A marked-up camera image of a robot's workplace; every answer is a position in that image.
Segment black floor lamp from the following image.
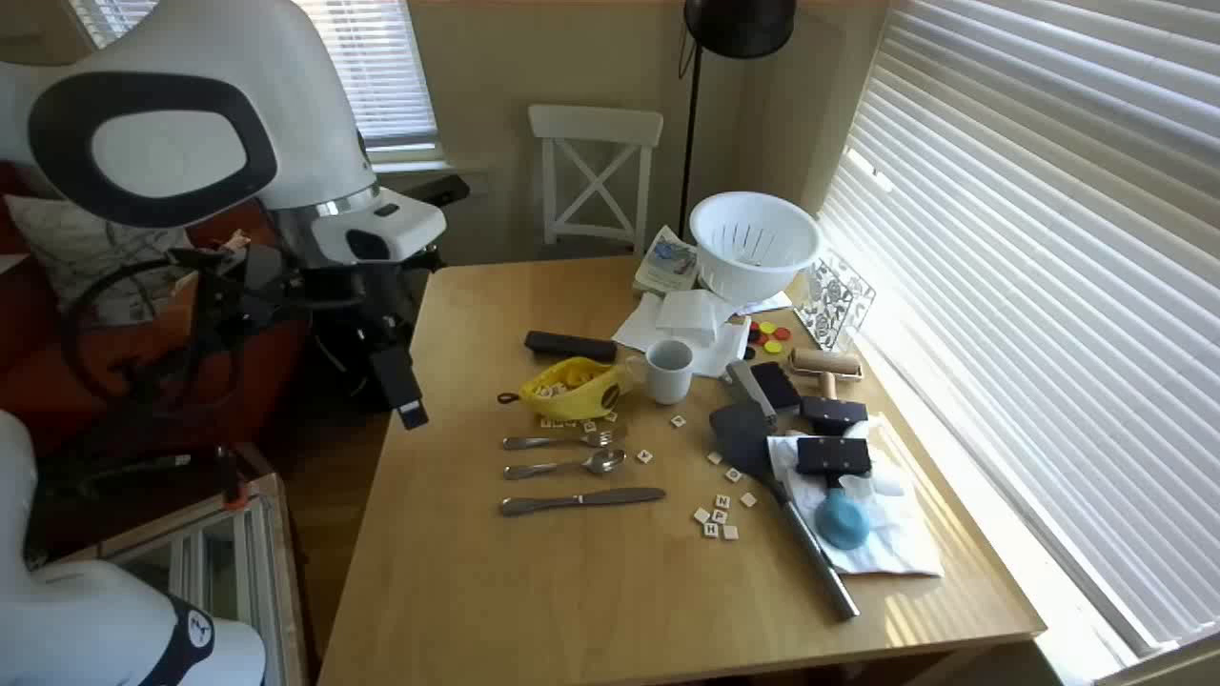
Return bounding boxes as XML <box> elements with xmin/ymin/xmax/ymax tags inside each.
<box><xmin>674</xmin><ymin>0</ymin><xmax>800</xmax><ymax>242</ymax></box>

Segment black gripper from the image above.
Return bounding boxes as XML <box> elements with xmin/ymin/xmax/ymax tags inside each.
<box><xmin>311</xmin><ymin>251</ymin><xmax>436</xmax><ymax>434</ymax></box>

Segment small black box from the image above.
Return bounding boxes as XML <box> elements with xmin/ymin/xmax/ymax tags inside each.
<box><xmin>800</xmin><ymin>395</ymin><xmax>875</xmax><ymax>438</ymax></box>

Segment large white window blinds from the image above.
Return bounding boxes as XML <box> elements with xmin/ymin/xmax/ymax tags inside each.
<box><xmin>813</xmin><ymin>0</ymin><xmax>1220</xmax><ymax>663</ymax></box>

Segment wooden roller tool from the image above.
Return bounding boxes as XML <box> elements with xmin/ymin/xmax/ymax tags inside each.
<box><xmin>785</xmin><ymin>348</ymin><xmax>871</xmax><ymax>400</ymax></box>

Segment small white window blinds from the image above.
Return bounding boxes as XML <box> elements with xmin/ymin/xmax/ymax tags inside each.
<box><xmin>69</xmin><ymin>0</ymin><xmax>443</xmax><ymax>149</ymax></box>

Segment patterned white cushion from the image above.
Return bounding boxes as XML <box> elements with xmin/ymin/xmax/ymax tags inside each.
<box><xmin>3</xmin><ymin>195</ymin><xmax>187</xmax><ymax>327</ymax></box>

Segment white colander bowl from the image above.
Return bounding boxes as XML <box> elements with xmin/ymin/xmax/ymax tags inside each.
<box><xmin>687</xmin><ymin>188</ymin><xmax>828</xmax><ymax>313</ymax></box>

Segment white and blue packet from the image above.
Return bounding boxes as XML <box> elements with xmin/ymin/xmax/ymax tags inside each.
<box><xmin>633</xmin><ymin>224</ymin><xmax>703</xmax><ymax>296</ymax></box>

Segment silver spoon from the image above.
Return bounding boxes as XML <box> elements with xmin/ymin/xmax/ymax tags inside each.
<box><xmin>495</xmin><ymin>445</ymin><xmax>626</xmax><ymax>485</ymax></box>

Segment black spatula with metal handle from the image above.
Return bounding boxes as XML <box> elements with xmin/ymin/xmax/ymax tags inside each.
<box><xmin>707</xmin><ymin>395</ymin><xmax>867</xmax><ymax>623</ymax></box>

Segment black camera on stand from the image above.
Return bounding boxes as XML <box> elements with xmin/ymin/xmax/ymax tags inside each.
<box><xmin>403</xmin><ymin>172</ymin><xmax>472</xmax><ymax>213</ymax></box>

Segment silver fork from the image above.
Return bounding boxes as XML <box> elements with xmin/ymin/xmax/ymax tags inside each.
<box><xmin>495</xmin><ymin>425</ymin><xmax>626</xmax><ymax>452</ymax></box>

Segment white wooden rack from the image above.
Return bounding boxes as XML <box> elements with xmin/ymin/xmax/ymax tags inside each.
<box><xmin>92</xmin><ymin>471</ymin><xmax>311</xmax><ymax>686</ymax></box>

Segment blue spoon with black handle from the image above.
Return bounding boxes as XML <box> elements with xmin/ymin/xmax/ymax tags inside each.
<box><xmin>794</xmin><ymin>434</ymin><xmax>877</xmax><ymax>552</ymax></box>

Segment orange sofa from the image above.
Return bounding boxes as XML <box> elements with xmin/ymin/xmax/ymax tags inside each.
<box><xmin>0</xmin><ymin>156</ymin><xmax>317</xmax><ymax>448</ymax></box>

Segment patterned metal napkin holder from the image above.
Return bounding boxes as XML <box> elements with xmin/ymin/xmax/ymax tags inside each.
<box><xmin>794</xmin><ymin>251</ymin><xmax>881</xmax><ymax>354</ymax></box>

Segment white paper napkins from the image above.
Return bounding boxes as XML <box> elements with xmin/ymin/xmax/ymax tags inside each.
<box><xmin>609</xmin><ymin>285</ymin><xmax>757</xmax><ymax>382</ymax></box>

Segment white mug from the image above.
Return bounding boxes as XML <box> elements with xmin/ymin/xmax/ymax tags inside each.
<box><xmin>640</xmin><ymin>334</ymin><xmax>703</xmax><ymax>407</ymax></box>

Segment white wooden chair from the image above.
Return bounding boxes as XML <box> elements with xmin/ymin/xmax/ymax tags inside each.
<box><xmin>527</xmin><ymin>104</ymin><xmax>666</xmax><ymax>254</ymax></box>

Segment silver table knife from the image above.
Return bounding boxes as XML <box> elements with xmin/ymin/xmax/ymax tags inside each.
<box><xmin>495</xmin><ymin>485</ymin><xmax>672</xmax><ymax>519</ymax></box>

